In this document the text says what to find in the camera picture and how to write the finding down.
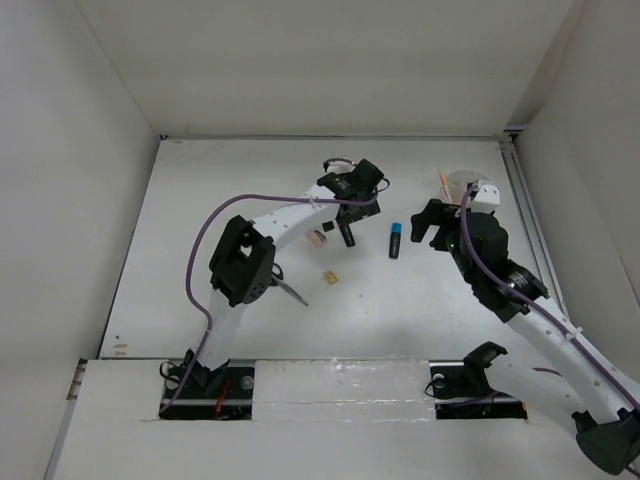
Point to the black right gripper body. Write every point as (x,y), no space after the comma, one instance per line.
(452,231)

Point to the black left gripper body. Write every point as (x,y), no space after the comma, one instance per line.
(366,198)

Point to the pink cap black highlighter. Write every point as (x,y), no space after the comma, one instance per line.
(348,236)

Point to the red pink pen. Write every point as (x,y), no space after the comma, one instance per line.
(444,187)

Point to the blue cap black highlighter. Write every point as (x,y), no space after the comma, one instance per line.
(395,240)

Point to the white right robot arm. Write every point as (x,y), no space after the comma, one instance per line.
(585,393)

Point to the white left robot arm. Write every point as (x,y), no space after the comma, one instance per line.
(241,266)

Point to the white round divided container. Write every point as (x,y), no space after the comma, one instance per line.
(458,182)

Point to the yellow eraser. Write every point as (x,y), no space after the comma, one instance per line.
(330,277)

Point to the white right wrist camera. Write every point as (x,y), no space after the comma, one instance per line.
(485,198)

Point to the black handled scissors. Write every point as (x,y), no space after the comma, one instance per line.
(277,280)

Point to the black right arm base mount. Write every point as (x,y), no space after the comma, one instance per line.
(461,391)

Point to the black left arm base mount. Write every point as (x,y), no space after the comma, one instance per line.
(230,400)

